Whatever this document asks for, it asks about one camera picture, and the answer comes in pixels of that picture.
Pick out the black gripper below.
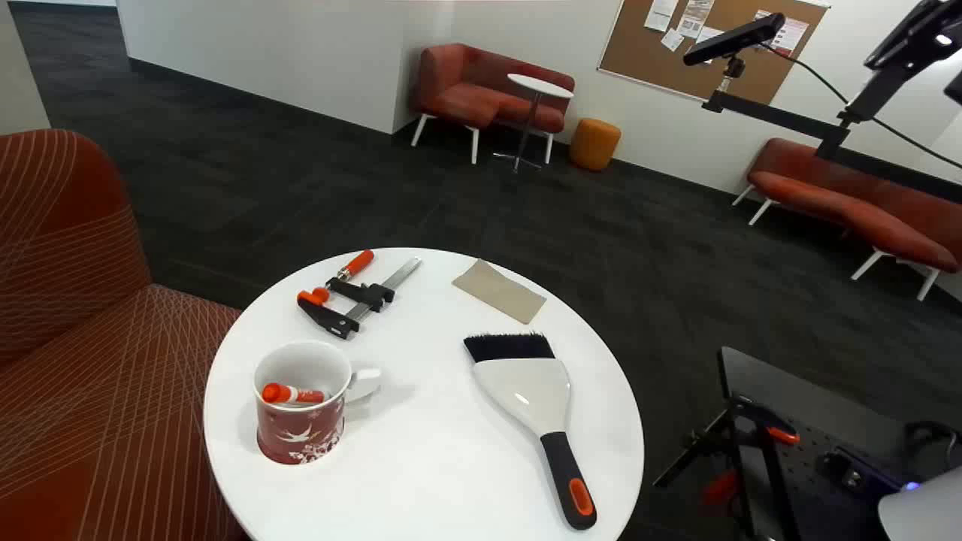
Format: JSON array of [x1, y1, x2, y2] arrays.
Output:
[[839, 0, 962, 133]]

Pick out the red bench white legs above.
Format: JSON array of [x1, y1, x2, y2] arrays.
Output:
[[730, 134, 962, 305]]

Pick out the cork pin board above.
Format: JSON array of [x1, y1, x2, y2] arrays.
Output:
[[598, 0, 832, 109]]

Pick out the orange pouf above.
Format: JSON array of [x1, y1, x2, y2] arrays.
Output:
[[568, 117, 625, 173]]

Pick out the black perforated robot table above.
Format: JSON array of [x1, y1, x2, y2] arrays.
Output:
[[717, 343, 962, 541]]

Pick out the small white side table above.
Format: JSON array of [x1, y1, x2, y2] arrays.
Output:
[[491, 68, 578, 176]]

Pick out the red armchair white legs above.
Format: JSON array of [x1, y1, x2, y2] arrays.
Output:
[[405, 41, 579, 168]]

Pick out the orange black bar clamp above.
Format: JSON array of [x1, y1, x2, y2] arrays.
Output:
[[295, 247, 425, 343]]

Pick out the red mug white pattern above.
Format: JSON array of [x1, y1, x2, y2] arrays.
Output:
[[252, 341, 386, 470]]

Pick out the orange striped sofa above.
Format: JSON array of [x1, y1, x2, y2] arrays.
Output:
[[0, 125, 251, 541]]

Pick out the black camera cable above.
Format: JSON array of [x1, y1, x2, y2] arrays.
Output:
[[762, 39, 962, 173]]

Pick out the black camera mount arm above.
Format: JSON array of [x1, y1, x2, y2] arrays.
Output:
[[701, 55, 866, 159]]

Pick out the black stereo camera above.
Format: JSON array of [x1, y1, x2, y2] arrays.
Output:
[[684, 10, 791, 68]]

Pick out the black clamp orange handle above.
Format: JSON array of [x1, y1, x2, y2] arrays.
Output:
[[655, 393, 805, 541]]

